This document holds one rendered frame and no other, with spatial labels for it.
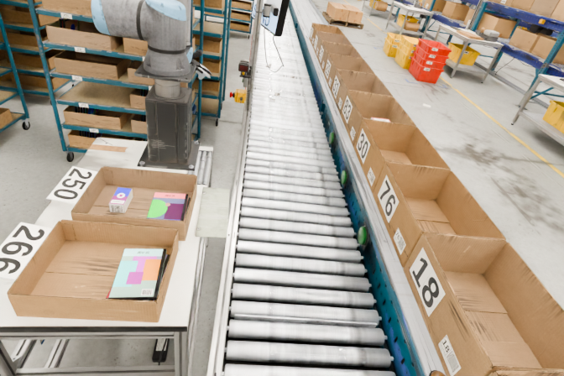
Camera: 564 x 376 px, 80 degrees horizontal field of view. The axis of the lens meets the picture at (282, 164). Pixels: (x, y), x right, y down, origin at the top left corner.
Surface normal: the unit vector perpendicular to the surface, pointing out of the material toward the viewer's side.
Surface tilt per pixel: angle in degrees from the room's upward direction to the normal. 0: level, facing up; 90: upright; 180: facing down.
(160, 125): 90
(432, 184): 90
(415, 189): 89
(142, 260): 0
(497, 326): 0
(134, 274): 0
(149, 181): 89
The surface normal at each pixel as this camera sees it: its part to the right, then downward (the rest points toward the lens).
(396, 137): 0.03, 0.55
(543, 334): -0.98, -0.13
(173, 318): 0.16, -0.82
